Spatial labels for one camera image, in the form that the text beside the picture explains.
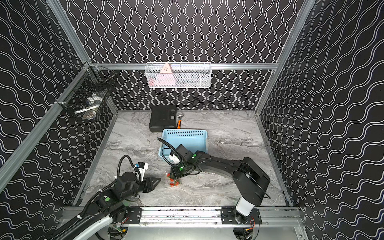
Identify white items in mesh basket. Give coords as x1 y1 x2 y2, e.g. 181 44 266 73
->
75 93 103 120

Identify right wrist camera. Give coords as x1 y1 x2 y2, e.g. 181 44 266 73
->
169 153 180 165

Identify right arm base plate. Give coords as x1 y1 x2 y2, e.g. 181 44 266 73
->
220 207 262 225

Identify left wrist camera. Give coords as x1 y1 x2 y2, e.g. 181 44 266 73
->
136 162 149 182

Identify pink triangle card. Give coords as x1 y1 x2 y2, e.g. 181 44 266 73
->
154 63 176 87

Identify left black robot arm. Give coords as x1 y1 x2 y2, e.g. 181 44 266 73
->
45 155 161 240

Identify light blue plastic basket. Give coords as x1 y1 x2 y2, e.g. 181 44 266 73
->
161 129 208 153

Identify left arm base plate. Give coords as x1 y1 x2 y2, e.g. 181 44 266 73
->
109 207 143 225

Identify orange handled tool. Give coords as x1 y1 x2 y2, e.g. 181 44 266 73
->
177 113 184 129

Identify white wire wall basket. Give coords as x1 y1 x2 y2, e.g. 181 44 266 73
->
145 62 212 89

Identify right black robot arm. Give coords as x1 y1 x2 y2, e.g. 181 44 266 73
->
157 138 271 218

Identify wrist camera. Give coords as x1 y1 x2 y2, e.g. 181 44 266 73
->
136 162 149 182
169 153 180 165

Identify black box device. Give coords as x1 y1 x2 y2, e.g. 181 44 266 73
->
149 105 177 133

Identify aluminium front rail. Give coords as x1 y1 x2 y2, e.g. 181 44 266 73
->
59 205 302 227

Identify black wire mesh basket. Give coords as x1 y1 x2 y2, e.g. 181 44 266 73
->
59 66 118 121

